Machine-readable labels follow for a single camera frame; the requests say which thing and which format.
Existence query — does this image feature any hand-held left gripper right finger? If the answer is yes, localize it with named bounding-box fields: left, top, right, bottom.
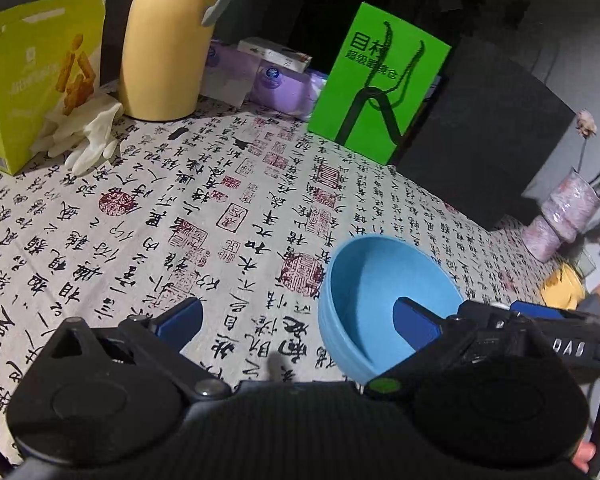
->
left=362, top=296, right=558, bottom=402

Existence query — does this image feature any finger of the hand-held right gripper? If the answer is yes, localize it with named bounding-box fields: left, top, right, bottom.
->
left=455, top=300, right=513, bottom=333
left=509, top=300, right=571, bottom=322

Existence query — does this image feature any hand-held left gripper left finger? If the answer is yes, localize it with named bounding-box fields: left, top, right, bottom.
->
left=40, top=296, right=233, bottom=403

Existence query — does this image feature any blue bowl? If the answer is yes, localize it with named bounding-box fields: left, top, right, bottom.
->
left=317, top=235, right=466, bottom=385

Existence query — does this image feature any person's right hand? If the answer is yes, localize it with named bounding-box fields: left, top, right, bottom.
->
left=570, top=441, right=597, bottom=473

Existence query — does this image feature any yellow mug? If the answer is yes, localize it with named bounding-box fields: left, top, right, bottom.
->
left=540, top=265, right=588, bottom=311

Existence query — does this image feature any clear drinking glass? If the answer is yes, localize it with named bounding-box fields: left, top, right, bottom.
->
left=572, top=247, right=598, bottom=278

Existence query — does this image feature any pink textured vase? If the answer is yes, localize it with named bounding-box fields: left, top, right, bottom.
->
left=522, top=167, right=600, bottom=263

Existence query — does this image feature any calligraphy print tablecloth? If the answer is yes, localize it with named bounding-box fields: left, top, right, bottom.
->
left=0, top=77, right=581, bottom=466

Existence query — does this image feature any dark grey paper bag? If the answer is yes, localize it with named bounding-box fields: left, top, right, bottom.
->
left=395, top=35, right=578, bottom=231

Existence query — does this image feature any bunch of dried pink roses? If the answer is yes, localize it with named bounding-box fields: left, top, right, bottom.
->
left=575, top=109, right=600, bottom=201

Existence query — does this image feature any white rubber glove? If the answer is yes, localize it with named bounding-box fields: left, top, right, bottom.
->
left=30, top=95, right=126, bottom=177

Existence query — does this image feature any green paper bag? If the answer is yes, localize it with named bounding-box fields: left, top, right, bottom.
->
left=306, top=1, right=452, bottom=167

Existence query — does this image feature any white paper tissue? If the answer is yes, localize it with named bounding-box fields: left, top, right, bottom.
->
left=201, top=60, right=253, bottom=108

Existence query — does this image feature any yellow thermos jug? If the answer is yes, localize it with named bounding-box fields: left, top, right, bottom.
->
left=118, top=0, right=246, bottom=122

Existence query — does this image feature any yellow-green snack box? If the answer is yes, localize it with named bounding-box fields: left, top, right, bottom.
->
left=0, top=0, right=106, bottom=177

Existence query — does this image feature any flat white box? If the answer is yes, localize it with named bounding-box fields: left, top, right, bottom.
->
left=237, top=36, right=313, bottom=73

